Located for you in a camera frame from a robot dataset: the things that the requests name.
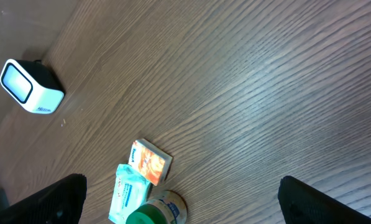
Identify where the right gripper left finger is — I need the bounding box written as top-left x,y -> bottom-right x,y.
0,174 -> 87,224

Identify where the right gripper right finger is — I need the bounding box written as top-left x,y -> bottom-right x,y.
278,175 -> 371,224

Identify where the green wet wipes pack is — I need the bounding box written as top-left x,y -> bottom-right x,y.
108,164 -> 150,224

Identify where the orange tissue pack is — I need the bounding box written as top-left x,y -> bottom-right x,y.
128,139 -> 173,186

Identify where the green lid jar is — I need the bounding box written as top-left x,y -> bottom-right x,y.
126,190 -> 188,224

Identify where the white barcode scanner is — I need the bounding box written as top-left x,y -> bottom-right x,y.
0,58 -> 65,114

